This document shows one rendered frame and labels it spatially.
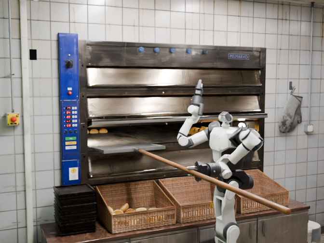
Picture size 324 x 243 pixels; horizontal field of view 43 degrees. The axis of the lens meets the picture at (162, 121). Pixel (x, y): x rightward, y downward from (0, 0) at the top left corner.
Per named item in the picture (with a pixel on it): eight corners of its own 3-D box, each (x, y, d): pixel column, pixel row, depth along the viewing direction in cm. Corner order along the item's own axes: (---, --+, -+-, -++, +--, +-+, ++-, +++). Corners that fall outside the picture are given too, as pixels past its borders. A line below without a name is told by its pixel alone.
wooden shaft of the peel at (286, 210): (291, 215, 178) (292, 208, 178) (286, 216, 177) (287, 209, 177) (141, 152, 332) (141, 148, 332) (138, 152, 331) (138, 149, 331)
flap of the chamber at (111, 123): (92, 125, 337) (86, 127, 355) (267, 117, 409) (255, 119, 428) (91, 121, 337) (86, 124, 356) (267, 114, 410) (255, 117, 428)
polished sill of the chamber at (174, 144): (86, 152, 358) (86, 147, 358) (255, 140, 431) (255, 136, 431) (87, 153, 353) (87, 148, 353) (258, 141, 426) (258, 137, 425)
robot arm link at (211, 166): (200, 163, 251) (217, 161, 256) (193, 160, 260) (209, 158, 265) (200, 182, 253) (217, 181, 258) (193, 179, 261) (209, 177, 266)
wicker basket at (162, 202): (94, 216, 359) (94, 185, 356) (154, 208, 381) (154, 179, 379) (111, 235, 314) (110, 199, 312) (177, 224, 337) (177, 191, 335)
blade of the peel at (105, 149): (165, 149, 351) (165, 145, 351) (103, 153, 328) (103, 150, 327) (148, 142, 384) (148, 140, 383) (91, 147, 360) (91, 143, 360)
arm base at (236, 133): (240, 155, 292) (249, 144, 296) (249, 152, 280) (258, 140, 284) (225, 140, 292) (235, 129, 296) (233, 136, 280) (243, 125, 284)
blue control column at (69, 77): (36, 218, 527) (31, 49, 507) (48, 217, 534) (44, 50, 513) (64, 286, 352) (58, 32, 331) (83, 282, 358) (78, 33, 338)
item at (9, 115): (6, 125, 324) (5, 112, 323) (19, 124, 328) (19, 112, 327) (6, 126, 317) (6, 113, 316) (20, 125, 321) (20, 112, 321)
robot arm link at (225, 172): (219, 172, 255) (234, 170, 260) (211, 159, 262) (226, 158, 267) (213, 184, 262) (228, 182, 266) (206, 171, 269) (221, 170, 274)
